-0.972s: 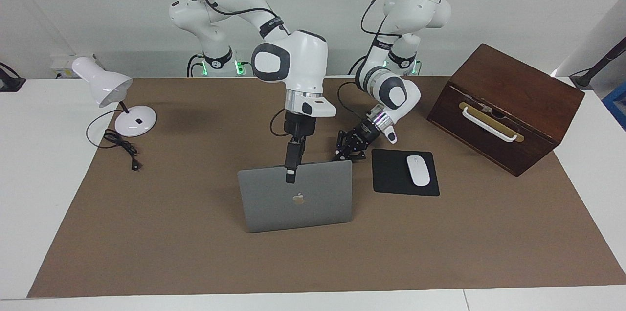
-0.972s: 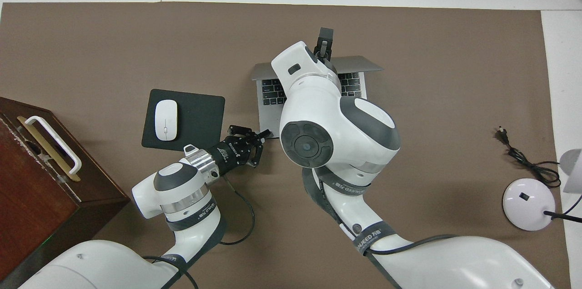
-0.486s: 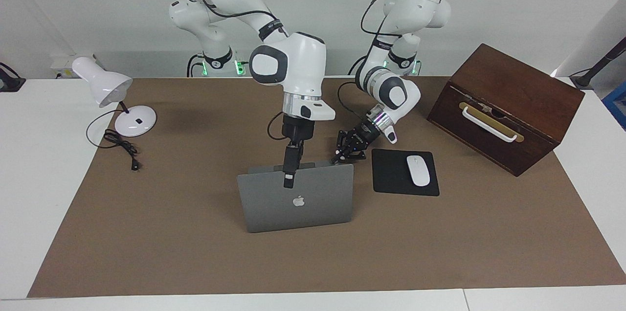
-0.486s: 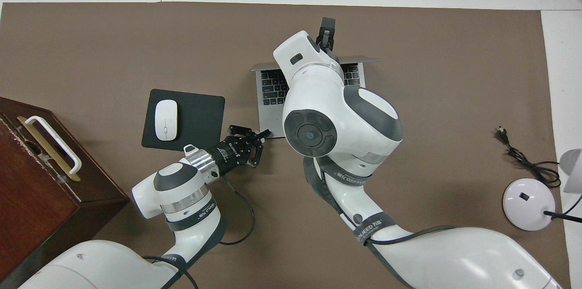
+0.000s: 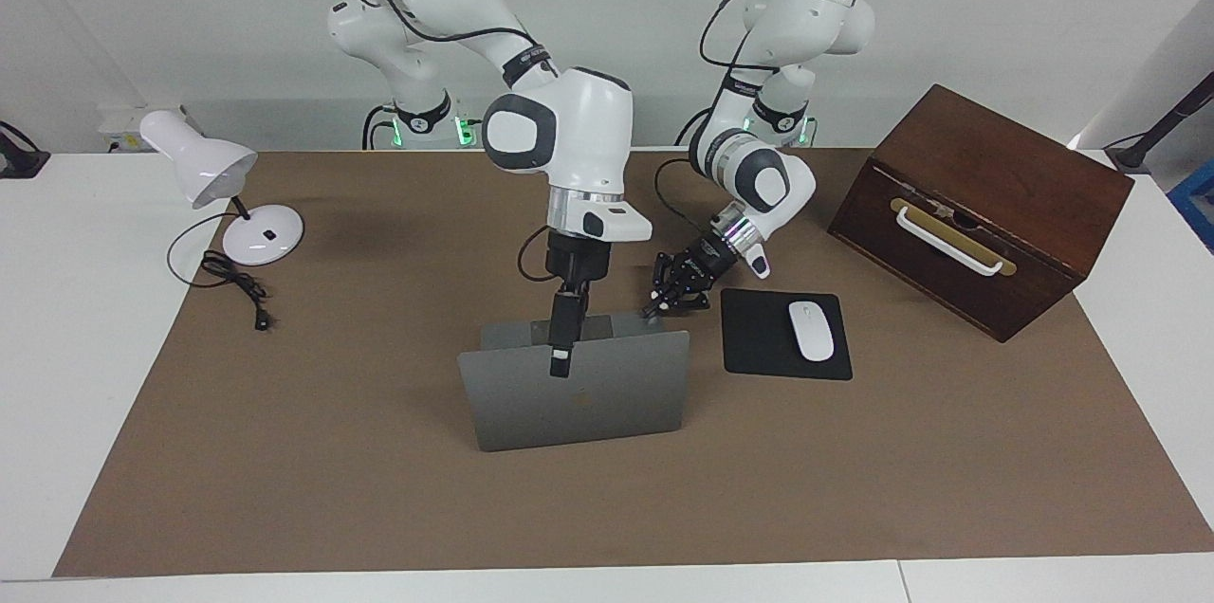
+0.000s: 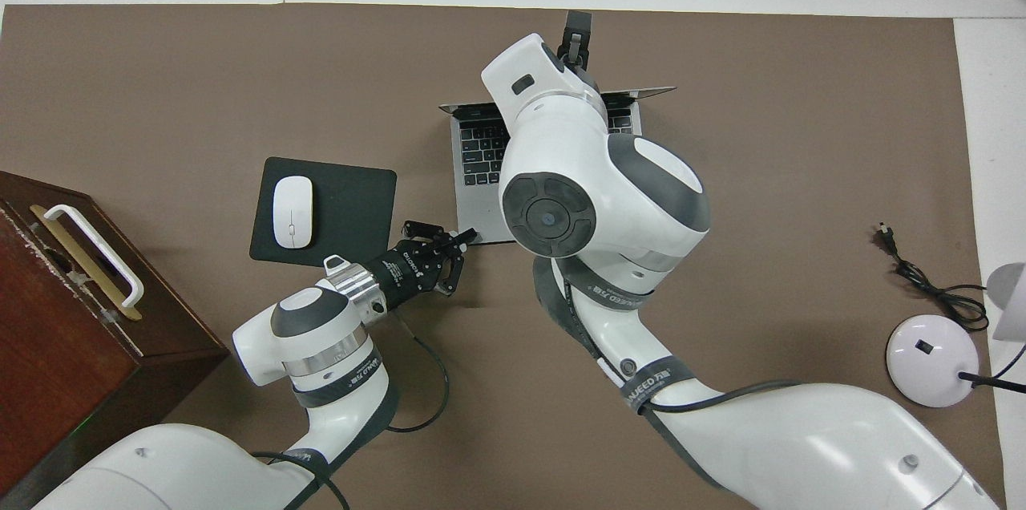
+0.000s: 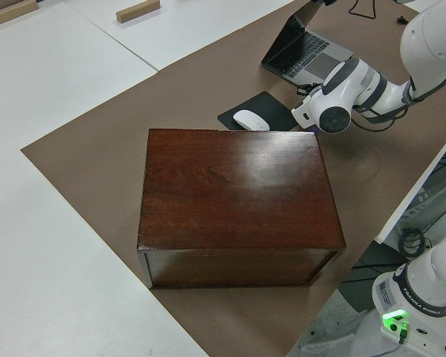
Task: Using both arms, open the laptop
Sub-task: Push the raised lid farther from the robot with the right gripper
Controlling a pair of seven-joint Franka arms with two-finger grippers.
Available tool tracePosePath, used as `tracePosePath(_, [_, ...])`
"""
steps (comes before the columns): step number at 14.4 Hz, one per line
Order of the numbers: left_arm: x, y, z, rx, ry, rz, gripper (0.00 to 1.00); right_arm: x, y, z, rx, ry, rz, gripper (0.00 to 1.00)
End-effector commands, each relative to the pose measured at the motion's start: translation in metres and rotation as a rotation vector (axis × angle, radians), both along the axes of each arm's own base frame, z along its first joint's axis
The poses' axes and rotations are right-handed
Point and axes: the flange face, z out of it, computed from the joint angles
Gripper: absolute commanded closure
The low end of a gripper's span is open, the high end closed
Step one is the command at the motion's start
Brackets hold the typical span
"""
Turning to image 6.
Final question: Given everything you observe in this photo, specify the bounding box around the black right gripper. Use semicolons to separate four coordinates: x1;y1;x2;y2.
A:
559;10;600;86

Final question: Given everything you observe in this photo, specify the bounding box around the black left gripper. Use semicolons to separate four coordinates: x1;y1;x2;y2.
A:
373;223;479;312

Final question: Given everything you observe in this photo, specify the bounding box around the silver grey Apple laptop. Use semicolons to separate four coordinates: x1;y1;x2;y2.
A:
439;85;677;246

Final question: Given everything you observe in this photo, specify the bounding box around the black mouse pad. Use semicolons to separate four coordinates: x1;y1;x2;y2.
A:
249;156;398;274

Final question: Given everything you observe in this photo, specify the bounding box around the white computer mouse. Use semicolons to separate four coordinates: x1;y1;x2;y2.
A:
272;176;314;249

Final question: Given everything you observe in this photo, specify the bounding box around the brown paper table mat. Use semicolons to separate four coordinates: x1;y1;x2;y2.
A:
0;3;1008;510

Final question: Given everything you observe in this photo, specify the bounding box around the dark brown wooden box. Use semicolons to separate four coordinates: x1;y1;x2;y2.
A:
0;171;232;499

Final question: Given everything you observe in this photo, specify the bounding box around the white desk lamp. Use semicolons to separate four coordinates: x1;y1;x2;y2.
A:
886;261;1026;408

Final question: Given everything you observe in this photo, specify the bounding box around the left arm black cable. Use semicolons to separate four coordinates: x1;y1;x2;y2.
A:
252;310;451;510

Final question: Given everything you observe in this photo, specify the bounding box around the white box handle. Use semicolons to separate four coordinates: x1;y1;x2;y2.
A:
42;205;145;308

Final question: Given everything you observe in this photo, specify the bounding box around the brass handle plate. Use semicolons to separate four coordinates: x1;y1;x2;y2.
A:
30;205;143;322

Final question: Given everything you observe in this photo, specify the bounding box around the black lamp power cable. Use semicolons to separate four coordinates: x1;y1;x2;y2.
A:
874;223;991;333

